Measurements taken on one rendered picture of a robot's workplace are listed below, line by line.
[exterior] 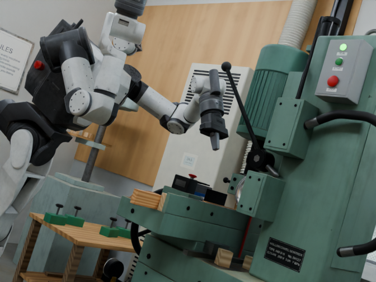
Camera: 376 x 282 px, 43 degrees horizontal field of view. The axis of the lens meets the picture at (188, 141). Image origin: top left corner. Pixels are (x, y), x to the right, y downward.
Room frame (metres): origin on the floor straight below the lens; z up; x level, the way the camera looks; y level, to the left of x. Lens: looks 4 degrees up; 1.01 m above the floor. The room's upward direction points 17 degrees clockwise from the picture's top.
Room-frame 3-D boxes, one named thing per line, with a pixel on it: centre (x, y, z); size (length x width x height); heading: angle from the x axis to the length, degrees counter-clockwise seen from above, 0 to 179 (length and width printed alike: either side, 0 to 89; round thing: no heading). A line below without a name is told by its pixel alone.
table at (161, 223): (1.63, -0.12, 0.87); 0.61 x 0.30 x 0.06; 132
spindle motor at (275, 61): (1.59, -0.23, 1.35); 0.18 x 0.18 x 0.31
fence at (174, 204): (1.52, -0.22, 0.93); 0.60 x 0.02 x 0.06; 132
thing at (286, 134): (1.33, -0.26, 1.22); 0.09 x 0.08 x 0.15; 42
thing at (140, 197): (1.49, -0.13, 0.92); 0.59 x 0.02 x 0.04; 132
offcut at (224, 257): (1.39, -0.20, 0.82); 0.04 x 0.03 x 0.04; 107
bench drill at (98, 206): (3.76, 0.66, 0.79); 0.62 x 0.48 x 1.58; 45
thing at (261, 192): (1.34, -0.24, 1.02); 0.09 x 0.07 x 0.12; 132
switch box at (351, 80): (1.26, -0.34, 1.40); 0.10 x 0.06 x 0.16; 42
